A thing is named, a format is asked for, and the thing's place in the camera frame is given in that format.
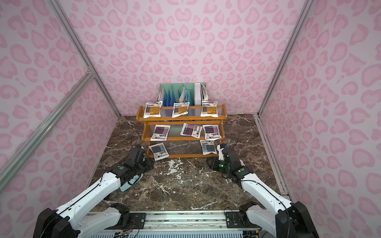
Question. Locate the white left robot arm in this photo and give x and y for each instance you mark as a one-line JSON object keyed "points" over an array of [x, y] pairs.
{"points": [[95, 193]]}

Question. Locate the purple coffee bag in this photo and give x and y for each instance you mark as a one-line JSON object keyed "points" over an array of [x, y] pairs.
{"points": [[191, 130], [160, 133], [211, 132]]}

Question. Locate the green file organizer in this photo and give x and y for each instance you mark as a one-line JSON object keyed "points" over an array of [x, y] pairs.
{"points": [[192, 93]]}

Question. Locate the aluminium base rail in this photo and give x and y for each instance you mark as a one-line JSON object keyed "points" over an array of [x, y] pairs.
{"points": [[185, 220]]}

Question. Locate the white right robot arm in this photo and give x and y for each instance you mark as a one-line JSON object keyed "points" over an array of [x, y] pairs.
{"points": [[262, 196]]}

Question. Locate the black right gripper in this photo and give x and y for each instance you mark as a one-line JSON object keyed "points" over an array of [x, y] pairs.
{"points": [[222, 160]]}

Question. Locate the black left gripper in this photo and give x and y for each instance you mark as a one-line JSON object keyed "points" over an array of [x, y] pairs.
{"points": [[142, 160]]}

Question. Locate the blue coffee bag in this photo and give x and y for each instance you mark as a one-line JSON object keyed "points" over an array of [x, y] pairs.
{"points": [[159, 151], [208, 147]]}

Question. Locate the yellow coffee bag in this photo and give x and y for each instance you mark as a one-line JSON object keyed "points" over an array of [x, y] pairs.
{"points": [[209, 109], [180, 109], [152, 110]]}

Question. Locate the light blue calculator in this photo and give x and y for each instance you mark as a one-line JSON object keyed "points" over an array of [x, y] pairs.
{"points": [[131, 182]]}

